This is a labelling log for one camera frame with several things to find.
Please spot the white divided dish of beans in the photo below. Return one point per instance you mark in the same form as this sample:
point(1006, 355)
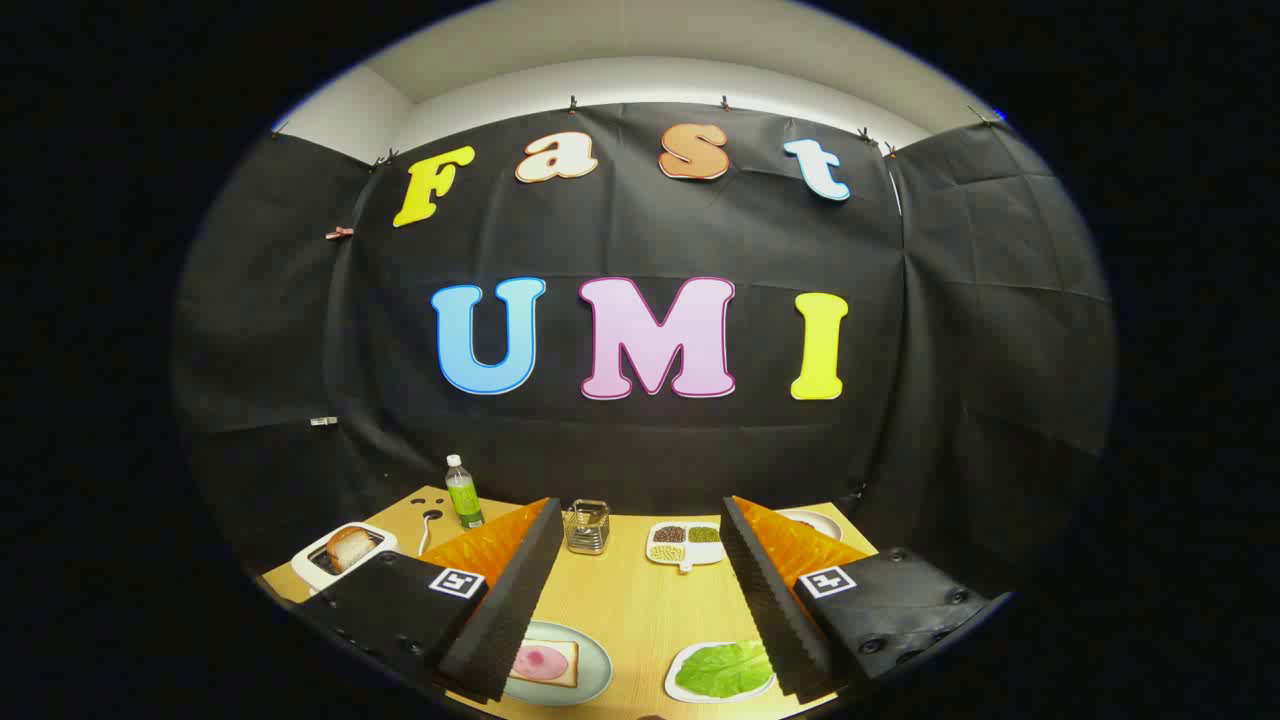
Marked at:
point(686, 543)

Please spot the green label water bottle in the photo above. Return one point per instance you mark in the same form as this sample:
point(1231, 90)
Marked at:
point(462, 492)

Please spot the white oval plate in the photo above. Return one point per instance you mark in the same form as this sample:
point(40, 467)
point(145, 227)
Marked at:
point(815, 520)

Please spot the white toaster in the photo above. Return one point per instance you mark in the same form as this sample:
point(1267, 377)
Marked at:
point(310, 562)

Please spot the black backdrop cloth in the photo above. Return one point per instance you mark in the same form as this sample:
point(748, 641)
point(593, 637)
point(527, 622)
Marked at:
point(640, 230)

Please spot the green lettuce leaf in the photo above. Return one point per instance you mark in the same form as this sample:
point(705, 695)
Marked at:
point(725, 668)

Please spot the pale green round plate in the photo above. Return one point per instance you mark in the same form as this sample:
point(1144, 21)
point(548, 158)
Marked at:
point(595, 670)

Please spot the pink ham slice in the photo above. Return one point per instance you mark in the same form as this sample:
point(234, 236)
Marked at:
point(540, 661)

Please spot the toasted bread slice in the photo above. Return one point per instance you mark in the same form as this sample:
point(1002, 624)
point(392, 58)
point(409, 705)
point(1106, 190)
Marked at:
point(350, 548)

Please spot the white square plate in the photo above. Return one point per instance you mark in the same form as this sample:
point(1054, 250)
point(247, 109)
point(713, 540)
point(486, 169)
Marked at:
point(680, 690)

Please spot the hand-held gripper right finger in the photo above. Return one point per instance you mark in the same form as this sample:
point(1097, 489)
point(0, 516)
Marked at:
point(765, 610)

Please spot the square white bread slice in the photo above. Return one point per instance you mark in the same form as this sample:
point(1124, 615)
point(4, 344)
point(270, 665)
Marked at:
point(572, 665)

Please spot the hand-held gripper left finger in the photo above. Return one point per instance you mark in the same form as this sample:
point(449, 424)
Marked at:
point(505, 620)

